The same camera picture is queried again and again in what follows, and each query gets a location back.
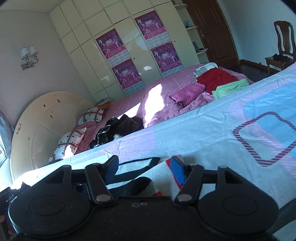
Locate red garment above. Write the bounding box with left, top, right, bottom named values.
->
left=196, top=68, right=238, bottom=93

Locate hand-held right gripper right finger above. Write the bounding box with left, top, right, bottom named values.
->
left=170, top=156, right=241, bottom=205

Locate striped knit sweater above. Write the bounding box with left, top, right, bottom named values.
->
left=105, top=157, right=185, bottom=197

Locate magenta garment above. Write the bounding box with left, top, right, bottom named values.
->
left=169, top=83, right=206, bottom=108

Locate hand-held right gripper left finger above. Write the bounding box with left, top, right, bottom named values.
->
left=49, top=155, right=119, bottom=205

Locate striped folded garment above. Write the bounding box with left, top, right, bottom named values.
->
left=192, top=62, right=219, bottom=81

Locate brown wooden chair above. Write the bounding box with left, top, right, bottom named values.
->
left=265, top=21, right=296, bottom=75

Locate cream wardrobe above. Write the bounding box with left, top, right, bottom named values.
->
left=48, top=0, right=204, bottom=102

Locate wall lamp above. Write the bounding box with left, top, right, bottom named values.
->
left=20, top=46, right=39, bottom=71

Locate heart patterned pillow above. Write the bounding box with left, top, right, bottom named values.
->
left=76, top=106, right=105, bottom=126
left=48, top=127, right=87, bottom=164

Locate pink checked bedsheet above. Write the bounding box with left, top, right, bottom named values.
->
left=74, top=62, right=255, bottom=153

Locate cream corner shelf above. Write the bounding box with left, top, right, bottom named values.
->
left=173, top=2, right=208, bottom=61

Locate grey curtain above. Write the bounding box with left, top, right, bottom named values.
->
left=0, top=109, right=14, bottom=158

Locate light green garment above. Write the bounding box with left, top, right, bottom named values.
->
left=211, top=79, right=250, bottom=100

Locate dark garment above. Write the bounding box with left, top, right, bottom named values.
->
left=90, top=114, right=145, bottom=149

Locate cream round headboard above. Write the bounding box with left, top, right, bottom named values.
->
left=10, top=91, right=100, bottom=181

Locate brown wooden door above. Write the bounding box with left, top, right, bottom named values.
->
left=183, top=0, right=240, bottom=69

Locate pink wall poster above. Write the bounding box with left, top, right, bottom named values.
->
left=150, top=42, right=183, bottom=77
left=134, top=10, right=166, bottom=48
left=95, top=29, right=129, bottom=59
left=112, top=58, right=145, bottom=95

